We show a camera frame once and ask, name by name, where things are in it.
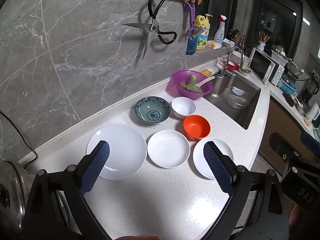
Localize blue cup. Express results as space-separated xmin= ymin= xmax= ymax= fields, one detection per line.
xmin=185 ymin=37 xmax=198 ymax=55

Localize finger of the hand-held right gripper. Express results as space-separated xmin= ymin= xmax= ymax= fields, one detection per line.
xmin=300 ymin=131 xmax=320 ymax=148
xmin=269 ymin=132 xmax=300 ymax=161

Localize white microwave oven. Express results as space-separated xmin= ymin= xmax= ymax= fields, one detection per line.
xmin=250 ymin=47 xmax=285 ymax=85

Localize purple hanging kitchen tool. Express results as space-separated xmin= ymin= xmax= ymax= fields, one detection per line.
xmin=184 ymin=1 xmax=196 ymax=37

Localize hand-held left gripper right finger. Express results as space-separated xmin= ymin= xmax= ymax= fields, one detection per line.
xmin=203 ymin=141 xmax=290 ymax=240

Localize yellow sponge pack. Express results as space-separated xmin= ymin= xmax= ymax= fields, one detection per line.
xmin=206 ymin=40 xmax=222 ymax=50

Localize orange bowl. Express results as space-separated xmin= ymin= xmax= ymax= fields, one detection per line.
xmin=183 ymin=114 xmax=211 ymax=141

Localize small white plate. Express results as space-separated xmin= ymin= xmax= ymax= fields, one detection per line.
xmin=192 ymin=137 xmax=234 ymax=180

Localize stainless steel sink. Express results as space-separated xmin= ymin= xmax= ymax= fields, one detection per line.
xmin=204 ymin=72 xmax=262 ymax=130

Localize yellow detergent bottle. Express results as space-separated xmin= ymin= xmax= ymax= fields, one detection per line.
xmin=195 ymin=14 xmax=213 ymax=51

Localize chopstick holder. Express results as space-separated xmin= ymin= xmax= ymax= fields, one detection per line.
xmin=257 ymin=31 xmax=271 ymax=52

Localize teal bowl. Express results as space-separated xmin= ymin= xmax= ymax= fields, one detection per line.
xmin=280 ymin=76 xmax=297 ymax=93

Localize person's right hand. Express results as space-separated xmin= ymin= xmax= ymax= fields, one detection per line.
xmin=287 ymin=204 xmax=309 ymax=234

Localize black handled kitchen scissors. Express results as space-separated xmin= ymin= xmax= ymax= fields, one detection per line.
xmin=122 ymin=0 xmax=177 ymax=60

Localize stainless steel pot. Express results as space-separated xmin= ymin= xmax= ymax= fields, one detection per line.
xmin=0 ymin=161 xmax=34 ymax=240

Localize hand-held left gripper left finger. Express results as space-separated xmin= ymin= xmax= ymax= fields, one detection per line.
xmin=22 ymin=140 xmax=111 ymax=240

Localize blue green patterned bowl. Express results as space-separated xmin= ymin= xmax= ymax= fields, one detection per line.
xmin=134 ymin=96 xmax=172 ymax=124

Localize purple plastic basin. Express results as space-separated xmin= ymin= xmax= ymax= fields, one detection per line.
xmin=167 ymin=70 xmax=214 ymax=100

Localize steel faucet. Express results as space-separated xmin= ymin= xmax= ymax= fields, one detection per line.
xmin=218 ymin=46 xmax=244 ymax=78

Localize white plastic spoon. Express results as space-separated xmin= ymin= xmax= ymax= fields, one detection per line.
xmin=197 ymin=76 xmax=215 ymax=87

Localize white kettle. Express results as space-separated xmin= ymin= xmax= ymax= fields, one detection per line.
xmin=306 ymin=102 xmax=320 ymax=122

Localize medium white plate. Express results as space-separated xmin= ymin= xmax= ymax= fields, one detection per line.
xmin=147 ymin=129 xmax=191 ymax=168

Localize large white plate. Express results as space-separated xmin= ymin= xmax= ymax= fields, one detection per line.
xmin=86 ymin=123 xmax=147 ymax=181

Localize white spray bottle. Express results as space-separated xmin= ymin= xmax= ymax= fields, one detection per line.
xmin=217 ymin=14 xmax=227 ymax=43

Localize black power cable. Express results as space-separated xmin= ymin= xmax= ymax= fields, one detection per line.
xmin=0 ymin=110 xmax=38 ymax=167

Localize person's left hand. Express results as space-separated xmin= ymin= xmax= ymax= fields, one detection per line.
xmin=116 ymin=234 xmax=160 ymax=240

